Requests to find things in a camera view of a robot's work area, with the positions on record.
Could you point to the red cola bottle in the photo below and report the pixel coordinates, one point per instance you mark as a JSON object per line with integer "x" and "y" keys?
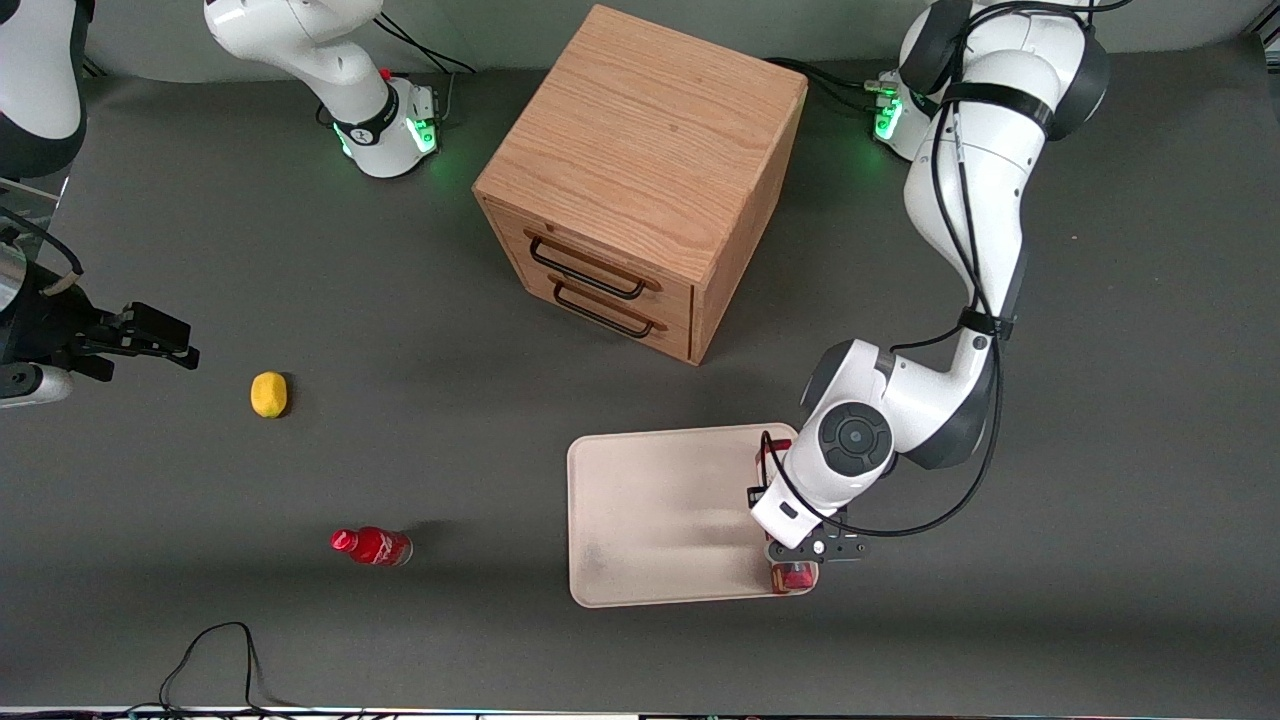
{"x": 375, "y": 547}

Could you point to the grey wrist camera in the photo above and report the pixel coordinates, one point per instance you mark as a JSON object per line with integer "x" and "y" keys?
{"x": 30, "y": 385}
{"x": 835, "y": 549}

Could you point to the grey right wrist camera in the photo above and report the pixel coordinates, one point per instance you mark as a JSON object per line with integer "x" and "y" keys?
{"x": 30, "y": 385}

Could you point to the yellow lemon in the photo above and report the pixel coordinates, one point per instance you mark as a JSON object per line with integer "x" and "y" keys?
{"x": 268, "y": 395}

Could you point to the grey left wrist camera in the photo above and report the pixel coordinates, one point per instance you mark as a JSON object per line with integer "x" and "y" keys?
{"x": 835, "y": 549}

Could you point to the wooden drawer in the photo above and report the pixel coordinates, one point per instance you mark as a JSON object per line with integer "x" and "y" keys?
{"x": 672, "y": 300}
{"x": 675, "y": 342}

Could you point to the wooden lower drawer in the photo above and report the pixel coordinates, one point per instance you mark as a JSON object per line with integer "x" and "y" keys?
{"x": 675, "y": 342}

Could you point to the beige rectangular tray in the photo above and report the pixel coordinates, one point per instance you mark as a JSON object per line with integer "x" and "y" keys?
{"x": 660, "y": 515}

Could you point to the wooden upper drawer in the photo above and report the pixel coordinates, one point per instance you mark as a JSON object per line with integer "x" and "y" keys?
{"x": 672, "y": 300}

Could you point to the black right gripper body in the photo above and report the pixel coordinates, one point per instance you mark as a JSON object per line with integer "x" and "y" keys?
{"x": 42, "y": 327}

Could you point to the wooden drawer cabinet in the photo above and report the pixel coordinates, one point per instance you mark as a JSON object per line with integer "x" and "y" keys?
{"x": 650, "y": 130}

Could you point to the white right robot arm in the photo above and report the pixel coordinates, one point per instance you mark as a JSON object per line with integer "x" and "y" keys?
{"x": 300, "y": 45}

